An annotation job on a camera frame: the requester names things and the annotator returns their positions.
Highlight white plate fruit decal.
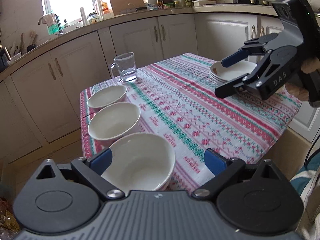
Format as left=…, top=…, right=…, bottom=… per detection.
left=209, top=60, right=257, bottom=82

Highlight white kitchen cabinets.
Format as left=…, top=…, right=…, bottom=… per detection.
left=0, top=12, right=320, bottom=165

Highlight chrome kitchen faucet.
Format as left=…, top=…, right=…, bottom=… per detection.
left=38, top=12, right=63, bottom=36

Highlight gloved right hand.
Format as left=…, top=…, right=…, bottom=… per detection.
left=285, top=57, right=319, bottom=107

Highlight patterned red green tablecloth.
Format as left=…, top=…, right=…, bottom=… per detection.
left=79, top=52, right=302, bottom=196

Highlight white bowl pink flowers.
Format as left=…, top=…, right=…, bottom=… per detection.
left=87, top=85, right=127, bottom=113

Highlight dark soy sauce bottle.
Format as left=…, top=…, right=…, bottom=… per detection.
left=157, top=0, right=164, bottom=9

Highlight clear glass mug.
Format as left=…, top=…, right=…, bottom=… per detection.
left=111, top=52, right=138, bottom=83

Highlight wooden cutting board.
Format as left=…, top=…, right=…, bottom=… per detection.
left=110, top=0, right=145, bottom=15

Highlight orange juice bottle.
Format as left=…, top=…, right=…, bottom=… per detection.
left=101, top=1, right=110, bottom=15

